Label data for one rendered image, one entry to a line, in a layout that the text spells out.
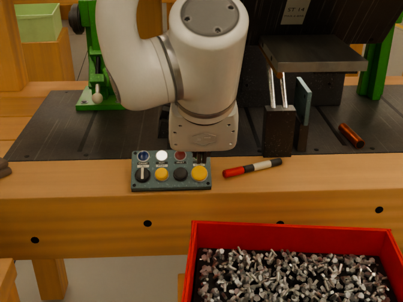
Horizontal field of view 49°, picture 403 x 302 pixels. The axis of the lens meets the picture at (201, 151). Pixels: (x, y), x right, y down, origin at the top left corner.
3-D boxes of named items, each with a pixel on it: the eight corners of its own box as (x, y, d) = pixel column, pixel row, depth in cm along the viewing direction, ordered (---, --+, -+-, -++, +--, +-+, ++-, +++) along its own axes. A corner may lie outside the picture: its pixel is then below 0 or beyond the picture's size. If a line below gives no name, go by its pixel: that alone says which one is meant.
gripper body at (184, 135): (166, 121, 57) (169, 158, 67) (244, 119, 57) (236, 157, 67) (166, 74, 60) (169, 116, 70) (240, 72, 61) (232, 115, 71)
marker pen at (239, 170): (277, 162, 92) (278, 156, 91) (282, 166, 90) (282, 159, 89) (221, 175, 87) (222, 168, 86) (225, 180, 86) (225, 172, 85)
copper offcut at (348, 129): (364, 148, 97) (366, 139, 96) (354, 149, 97) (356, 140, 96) (346, 130, 105) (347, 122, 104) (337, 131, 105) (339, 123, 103)
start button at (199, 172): (207, 181, 82) (207, 178, 81) (191, 181, 82) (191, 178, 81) (206, 166, 83) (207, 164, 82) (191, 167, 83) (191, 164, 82)
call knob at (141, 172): (149, 181, 81) (149, 179, 80) (135, 182, 81) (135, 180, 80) (150, 169, 83) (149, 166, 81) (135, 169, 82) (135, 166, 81)
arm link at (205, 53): (179, 124, 54) (247, 103, 56) (176, 56, 42) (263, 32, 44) (158, 72, 58) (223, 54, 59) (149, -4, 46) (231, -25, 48)
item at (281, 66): (365, 77, 78) (369, 60, 77) (276, 79, 77) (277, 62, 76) (308, 27, 112) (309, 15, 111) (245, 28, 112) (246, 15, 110)
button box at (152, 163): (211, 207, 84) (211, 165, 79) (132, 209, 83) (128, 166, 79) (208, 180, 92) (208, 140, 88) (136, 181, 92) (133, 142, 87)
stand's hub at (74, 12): (81, 37, 110) (77, 6, 107) (68, 38, 110) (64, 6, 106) (86, 30, 117) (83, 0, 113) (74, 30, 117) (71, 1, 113)
